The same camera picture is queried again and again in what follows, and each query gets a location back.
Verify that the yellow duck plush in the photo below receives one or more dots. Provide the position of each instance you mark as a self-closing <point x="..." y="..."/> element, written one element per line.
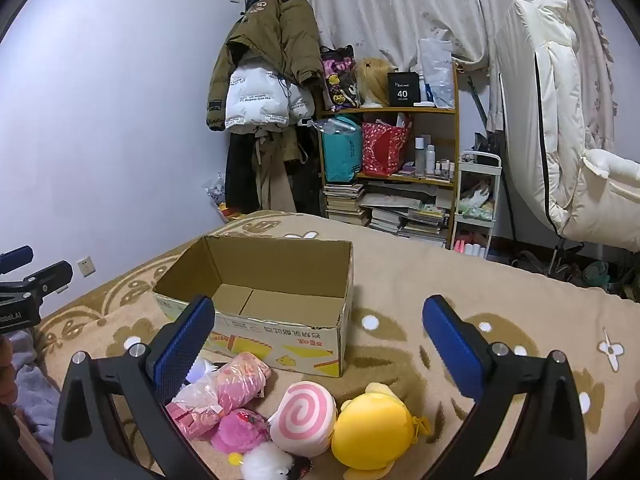
<point x="370" y="430"/>

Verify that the stacks of books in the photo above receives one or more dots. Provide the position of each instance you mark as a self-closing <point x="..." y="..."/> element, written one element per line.
<point x="345" y="202"/>

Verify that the small black plush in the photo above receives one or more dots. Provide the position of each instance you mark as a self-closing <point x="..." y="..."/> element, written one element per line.
<point x="300" y="469"/>

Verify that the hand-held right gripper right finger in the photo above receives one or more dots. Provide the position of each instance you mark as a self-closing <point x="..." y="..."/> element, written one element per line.
<point x="452" y="350"/>

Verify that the printed cardboard box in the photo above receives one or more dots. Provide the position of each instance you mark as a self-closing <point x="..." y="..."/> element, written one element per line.
<point x="280" y="345"/>

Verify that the teal bag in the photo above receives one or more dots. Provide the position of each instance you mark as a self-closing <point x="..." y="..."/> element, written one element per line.
<point x="340" y="155"/>

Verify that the white wall outlet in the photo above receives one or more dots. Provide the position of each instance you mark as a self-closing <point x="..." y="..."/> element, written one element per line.
<point x="86" y="266"/>

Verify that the beige coat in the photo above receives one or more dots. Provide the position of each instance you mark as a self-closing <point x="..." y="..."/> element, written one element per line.
<point x="272" y="180"/>

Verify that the row of cosmetic bottles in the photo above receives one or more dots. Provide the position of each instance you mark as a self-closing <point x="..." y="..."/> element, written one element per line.
<point x="420" y="152"/>

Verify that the lavender fleece cloth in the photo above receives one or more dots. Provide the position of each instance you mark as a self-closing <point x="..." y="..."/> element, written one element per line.
<point x="30" y="380"/>

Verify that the white fluffy plush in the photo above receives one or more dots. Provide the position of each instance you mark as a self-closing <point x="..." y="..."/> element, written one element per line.
<point x="265" y="462"/>

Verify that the white duvet on chair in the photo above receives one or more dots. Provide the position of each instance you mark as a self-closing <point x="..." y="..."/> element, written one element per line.
<point x="530" y="110"/>

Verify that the clear bag of toys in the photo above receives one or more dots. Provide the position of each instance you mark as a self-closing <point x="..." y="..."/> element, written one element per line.
<point x="217" y="192"/>

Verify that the pink swirl plush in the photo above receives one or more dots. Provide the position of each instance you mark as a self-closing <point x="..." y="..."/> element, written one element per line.
<point x="300" y="417"/>

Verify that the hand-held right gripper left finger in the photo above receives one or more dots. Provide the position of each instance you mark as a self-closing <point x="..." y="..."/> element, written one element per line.
<point x="182" y="350"/>

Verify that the pink strawberry plush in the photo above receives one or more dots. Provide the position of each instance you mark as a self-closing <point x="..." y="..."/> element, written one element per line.
<point x="240" y="432"/>

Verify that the white plastic bag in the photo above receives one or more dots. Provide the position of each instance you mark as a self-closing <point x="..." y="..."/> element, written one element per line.
<point x="435" y="70"/>

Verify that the olive jacket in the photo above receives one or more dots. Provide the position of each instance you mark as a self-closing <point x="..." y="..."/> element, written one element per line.
<point x="295" y="35"/>

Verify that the wooden shelf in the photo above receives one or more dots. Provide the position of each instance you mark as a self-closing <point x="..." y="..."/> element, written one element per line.
<point x="390" y="109"/>

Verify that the patterned grey curtain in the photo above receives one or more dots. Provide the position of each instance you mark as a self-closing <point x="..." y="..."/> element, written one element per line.
<point x="390" y="5"/>

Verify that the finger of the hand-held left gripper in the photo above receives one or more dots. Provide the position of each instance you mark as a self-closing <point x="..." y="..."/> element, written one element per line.
<point x="15" y="258"/>
<point x="50" y="274"/>

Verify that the blonde wig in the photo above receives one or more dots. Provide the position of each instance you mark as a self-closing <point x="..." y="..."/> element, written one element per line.
<point x="375" y="77"/>

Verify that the white puffer jacket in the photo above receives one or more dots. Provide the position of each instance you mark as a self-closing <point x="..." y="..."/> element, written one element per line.
<point x="255" y="95"/>

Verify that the patterned black pink bag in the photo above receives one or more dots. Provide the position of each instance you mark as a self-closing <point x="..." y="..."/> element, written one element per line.
<point x="337" y="80"/>

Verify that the white storage cart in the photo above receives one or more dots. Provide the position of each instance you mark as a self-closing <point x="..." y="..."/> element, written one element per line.
<point x="487" y="160"/>

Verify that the black hanging garment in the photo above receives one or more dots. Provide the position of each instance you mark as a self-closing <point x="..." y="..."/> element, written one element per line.
<point x="240" y="170"/>

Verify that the red bag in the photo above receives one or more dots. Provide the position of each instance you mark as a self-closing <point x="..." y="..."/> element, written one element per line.
<point x="382" y="150"/>

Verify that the black box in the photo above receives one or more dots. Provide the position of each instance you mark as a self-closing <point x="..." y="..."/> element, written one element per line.
<point x="402" y="90"/>

